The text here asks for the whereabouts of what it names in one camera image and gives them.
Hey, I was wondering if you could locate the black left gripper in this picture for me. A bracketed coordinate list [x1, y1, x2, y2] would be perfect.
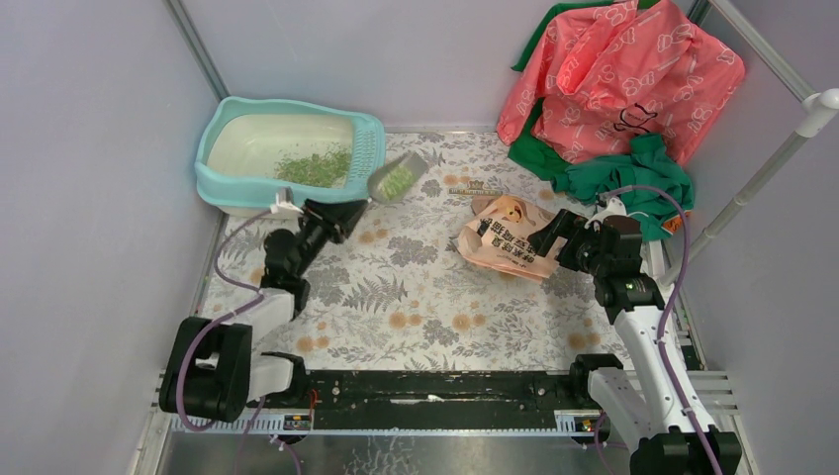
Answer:
[293, 198, 366, 279]

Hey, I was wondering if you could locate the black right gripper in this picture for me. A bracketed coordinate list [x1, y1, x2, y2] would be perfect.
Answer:
[525, 209, 608, 278]

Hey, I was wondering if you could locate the silver metal scoop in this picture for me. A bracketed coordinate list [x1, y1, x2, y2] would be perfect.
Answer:
[367, 151, 428, 205]

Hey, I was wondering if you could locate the pink cat litter bag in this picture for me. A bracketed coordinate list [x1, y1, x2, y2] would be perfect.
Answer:
[456, 195, 559, 282]

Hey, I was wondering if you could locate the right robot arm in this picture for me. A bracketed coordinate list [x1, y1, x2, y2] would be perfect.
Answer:
[528, 210, 743, 474]

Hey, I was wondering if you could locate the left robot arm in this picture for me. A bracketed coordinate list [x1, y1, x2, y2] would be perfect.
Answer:
[158, 200, 370, 431]

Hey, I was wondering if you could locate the green cat litter pile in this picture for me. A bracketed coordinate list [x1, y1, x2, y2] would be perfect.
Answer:
[273, 145, 352, 188]

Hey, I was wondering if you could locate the teal litter box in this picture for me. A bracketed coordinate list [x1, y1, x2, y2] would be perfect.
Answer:
[194, 97, 385, 217]

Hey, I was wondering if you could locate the floral patterned table mat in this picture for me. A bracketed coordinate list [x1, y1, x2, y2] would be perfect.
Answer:
[190, 132, 687, 372]

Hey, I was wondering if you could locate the green cloth garment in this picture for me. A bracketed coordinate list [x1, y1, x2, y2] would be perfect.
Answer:
[507, 1, 695, 240]

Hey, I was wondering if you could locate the pink printed garment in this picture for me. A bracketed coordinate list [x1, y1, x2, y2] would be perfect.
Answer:
[497, 1, 745, 165]

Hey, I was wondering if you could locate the white pipe rack stand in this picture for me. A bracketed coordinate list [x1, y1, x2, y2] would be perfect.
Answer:
[648, 88, 839, 368]

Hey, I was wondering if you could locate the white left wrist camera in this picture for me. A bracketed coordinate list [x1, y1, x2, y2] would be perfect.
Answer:
[269, 187, 303, 220]

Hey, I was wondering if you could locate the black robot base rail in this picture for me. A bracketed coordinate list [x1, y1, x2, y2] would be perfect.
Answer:
[265, 370, 601, 431]

